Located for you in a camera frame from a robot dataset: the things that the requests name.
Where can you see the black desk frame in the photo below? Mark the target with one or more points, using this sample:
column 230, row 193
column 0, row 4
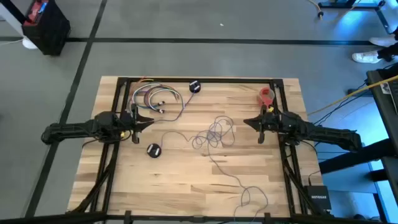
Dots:
column 348, row 4

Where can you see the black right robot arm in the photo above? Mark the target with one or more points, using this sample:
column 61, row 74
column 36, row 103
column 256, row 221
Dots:
column 326, row 133

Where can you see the black network switch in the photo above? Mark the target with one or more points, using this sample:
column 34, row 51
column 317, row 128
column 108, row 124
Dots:
column 317, row 197

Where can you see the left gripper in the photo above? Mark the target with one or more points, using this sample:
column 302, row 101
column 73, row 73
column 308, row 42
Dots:
column 135, row 124

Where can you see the white sticker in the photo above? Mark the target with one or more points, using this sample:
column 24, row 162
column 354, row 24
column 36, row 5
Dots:
column 385, row 88

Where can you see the black keyboard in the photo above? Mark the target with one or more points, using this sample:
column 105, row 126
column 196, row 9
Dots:
column 395, row 99

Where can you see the black diagonal beam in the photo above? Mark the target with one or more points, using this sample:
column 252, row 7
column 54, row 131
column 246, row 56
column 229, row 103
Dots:
column 357, row 155

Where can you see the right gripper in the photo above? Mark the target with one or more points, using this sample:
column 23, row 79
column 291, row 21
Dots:
column 269, row 123

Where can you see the black equipment case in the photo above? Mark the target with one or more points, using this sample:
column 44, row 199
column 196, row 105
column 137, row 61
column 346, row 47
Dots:
column 53, row 34

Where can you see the black aluminium table frame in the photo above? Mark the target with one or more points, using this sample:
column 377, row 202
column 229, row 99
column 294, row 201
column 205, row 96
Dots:
column 199, row 80

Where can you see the white stand foot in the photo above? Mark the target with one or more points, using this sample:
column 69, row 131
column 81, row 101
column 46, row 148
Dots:
column 29, row 44

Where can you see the red device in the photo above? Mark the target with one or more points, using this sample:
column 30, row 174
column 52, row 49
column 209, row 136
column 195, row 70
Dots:
column 34, row 12

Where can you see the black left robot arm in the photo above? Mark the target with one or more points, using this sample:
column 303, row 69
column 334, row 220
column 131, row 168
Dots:
column 71, row 128

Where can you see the person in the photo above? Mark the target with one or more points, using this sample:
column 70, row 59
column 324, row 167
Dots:
column 367, row 57

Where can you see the black desk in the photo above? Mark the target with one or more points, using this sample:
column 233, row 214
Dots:
column 384, row 124

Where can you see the red tape dispenser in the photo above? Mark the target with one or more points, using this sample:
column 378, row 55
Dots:
column 264, row 95

